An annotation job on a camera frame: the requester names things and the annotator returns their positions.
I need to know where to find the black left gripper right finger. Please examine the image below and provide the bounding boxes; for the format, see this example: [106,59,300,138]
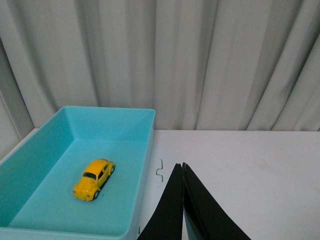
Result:
[182,163,250,240]

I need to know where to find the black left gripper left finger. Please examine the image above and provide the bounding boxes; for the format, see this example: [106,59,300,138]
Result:
[138,163,184,240]

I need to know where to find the yellow beetle toy car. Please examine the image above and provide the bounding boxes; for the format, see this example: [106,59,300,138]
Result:
[72,158,116,201]

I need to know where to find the turquoise plastic storage box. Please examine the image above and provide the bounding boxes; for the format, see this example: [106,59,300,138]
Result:
[0,106,156,240]

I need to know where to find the grey pleated curtain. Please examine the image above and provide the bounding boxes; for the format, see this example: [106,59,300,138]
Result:
[0,0,320,157]

